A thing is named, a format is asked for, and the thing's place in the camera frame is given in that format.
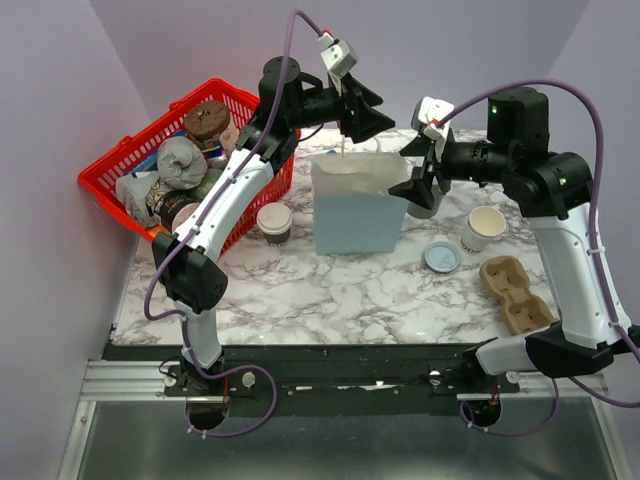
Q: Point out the grey crumpled paper bag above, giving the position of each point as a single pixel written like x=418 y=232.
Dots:
x=180 y=163

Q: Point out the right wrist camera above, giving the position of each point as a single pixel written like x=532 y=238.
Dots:
x=425 y=121

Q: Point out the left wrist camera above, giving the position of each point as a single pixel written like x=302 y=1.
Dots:
x=340 y=55

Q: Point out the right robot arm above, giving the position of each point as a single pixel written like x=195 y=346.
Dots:
x=557 y=193

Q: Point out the black mounting rail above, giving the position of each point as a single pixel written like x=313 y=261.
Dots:
x=346 y=380

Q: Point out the black labelled tub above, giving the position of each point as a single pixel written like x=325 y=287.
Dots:
x=174 y=208

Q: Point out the brown cardboard cup carrier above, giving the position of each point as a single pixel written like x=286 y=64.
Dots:
x=507 y=282

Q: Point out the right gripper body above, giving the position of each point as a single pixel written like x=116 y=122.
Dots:
x=430 y=167

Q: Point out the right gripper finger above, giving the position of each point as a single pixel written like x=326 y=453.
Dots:
x=419 y=146
x=415 y=192

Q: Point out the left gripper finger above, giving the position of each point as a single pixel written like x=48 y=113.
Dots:
x=369 y=97
x=368 y=123

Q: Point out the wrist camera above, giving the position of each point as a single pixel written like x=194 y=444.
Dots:
x=425 y=121
x=340 y=55

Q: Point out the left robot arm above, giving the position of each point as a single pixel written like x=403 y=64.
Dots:
x=289 y=99

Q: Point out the white coffee cup lid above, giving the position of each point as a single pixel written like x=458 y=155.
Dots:
x=274 y=218

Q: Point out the brown round lid container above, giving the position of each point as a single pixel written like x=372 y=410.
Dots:
x=207 y=120

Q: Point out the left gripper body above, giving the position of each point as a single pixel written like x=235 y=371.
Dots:
x=348 y=122

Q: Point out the white paper bag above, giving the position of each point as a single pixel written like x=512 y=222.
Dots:
x=353 y=213

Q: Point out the white printed plastic bag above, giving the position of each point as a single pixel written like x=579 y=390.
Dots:
x=139 y=193

